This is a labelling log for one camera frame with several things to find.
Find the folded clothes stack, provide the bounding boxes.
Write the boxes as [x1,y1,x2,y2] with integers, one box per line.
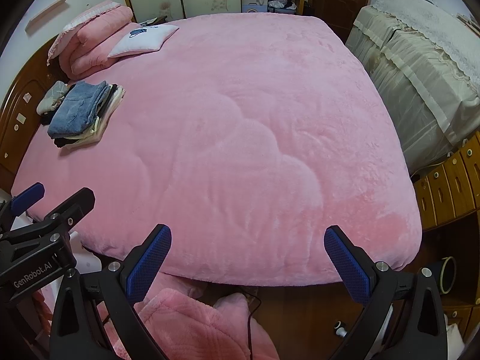
[47,80,125,148]

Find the brown wooden headboard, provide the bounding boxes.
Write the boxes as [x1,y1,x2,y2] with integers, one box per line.
[0,39,68,193]

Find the pink pajama legs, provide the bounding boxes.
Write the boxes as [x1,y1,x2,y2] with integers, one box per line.
[134,272,279,359]

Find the black cable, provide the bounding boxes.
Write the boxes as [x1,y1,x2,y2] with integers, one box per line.
[236,286,264,360]

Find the folded pink quilt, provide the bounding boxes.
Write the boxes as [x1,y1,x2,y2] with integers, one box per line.
[46,0,141,81]

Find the pink plush bed blanket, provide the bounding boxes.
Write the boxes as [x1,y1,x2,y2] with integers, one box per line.
[12,13,422,286]

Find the blue denim jacket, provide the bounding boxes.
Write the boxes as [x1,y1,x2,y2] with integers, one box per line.
[47,80,111,139]

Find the yellow wooden drawer cabinet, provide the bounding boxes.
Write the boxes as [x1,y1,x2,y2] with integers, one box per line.
[413,132,479,232]

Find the white small pillow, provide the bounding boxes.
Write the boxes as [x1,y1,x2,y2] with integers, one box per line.
[108,24,179,58]

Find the grey patterned folded cloth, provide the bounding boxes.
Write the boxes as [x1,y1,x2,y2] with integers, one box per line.
[37,80,70,116]

